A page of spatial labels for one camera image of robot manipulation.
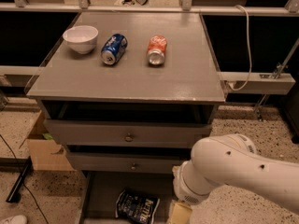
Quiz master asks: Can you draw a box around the black floor cable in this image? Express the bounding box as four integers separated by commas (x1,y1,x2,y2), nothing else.
0,133,50,224

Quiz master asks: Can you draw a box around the white cable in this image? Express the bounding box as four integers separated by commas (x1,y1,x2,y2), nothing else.
226,4,253,92

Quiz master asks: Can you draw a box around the orange soda can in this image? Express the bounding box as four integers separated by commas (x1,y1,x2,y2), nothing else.
147,35,167,65

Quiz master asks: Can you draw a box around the white shoe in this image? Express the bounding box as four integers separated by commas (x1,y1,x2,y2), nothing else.
0,215,28,224

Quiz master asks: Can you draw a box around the grey drawer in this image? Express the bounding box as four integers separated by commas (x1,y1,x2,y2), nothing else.
45,102,217,148
75,172,177,224
66,146,191,174

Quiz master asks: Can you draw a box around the blue chip bag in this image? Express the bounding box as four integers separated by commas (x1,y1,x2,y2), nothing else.
115,189,160,224

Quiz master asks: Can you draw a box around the cardboard box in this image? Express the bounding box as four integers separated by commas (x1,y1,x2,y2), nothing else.
25,112,74,171

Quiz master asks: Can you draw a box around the grey bottom drawer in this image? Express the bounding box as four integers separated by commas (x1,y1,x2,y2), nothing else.
75,172,177,224

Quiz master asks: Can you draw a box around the blue soda can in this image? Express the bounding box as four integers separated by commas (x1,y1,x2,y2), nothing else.
101,34,128,65

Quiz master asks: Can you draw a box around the white ceramic bowl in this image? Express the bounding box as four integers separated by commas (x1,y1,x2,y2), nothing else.
63,25,98,54

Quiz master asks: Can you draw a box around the black floor bar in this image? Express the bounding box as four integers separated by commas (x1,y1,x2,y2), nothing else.
6,158,32,203

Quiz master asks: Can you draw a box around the metal frame railing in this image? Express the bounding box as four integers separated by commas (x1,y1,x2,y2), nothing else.
0,0,299,95

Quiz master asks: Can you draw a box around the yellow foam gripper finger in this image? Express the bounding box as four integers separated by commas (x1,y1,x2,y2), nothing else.
167,201,192,224

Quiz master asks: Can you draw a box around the grey top drawer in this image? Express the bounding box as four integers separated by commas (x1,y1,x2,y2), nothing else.
45,102,217,148

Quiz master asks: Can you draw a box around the grey drawer cabinet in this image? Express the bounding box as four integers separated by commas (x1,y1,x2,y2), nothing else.
28,12,225,223

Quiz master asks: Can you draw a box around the grey middle drawer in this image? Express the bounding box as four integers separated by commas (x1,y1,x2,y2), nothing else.
66,146,191,174

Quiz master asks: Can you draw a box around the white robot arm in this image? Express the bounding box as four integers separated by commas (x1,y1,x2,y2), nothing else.
174,133,299,224

